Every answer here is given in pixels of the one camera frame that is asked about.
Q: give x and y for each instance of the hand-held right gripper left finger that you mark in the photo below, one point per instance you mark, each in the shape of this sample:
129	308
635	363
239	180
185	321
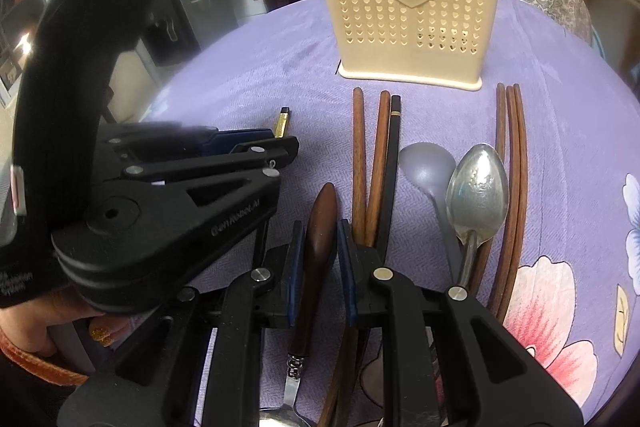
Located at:
296	274

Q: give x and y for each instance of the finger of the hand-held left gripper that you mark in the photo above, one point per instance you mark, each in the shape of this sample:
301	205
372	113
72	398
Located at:
225	164
230	138

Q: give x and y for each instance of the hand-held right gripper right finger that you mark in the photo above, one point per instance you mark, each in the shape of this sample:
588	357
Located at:
345	274

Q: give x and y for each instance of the black chopstick gold band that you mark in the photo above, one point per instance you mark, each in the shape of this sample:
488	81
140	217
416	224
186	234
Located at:
392	147
282	123

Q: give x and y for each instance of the grey plastic spoon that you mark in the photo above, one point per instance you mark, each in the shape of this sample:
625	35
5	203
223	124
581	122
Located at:
425	167

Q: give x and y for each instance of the engraved metal spoon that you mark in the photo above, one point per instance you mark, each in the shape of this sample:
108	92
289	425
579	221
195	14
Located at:
477	192

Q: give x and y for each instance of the person's left hand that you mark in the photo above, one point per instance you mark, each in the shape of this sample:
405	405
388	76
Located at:
60	313

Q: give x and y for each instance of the dark water dispenser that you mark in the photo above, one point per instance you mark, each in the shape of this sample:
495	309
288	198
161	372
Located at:
170	22

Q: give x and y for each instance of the wooden shelf unit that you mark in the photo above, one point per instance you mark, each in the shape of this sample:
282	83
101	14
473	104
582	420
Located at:
600	2

